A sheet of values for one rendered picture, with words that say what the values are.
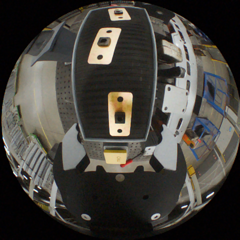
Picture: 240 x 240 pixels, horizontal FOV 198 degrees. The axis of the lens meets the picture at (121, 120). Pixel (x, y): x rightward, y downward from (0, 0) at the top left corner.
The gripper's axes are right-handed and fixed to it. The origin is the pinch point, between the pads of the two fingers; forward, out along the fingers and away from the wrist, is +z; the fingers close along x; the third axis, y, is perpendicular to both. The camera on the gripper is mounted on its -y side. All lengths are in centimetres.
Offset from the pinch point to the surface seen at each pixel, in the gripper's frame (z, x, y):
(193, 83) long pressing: 17.7, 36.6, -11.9
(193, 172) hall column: 31, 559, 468
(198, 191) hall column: -189, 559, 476
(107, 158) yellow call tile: 1.8, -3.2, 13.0
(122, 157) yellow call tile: 1.8, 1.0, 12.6
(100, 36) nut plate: 1.5, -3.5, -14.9
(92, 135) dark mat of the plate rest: 1.8, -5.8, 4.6
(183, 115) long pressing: 17.7, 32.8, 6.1
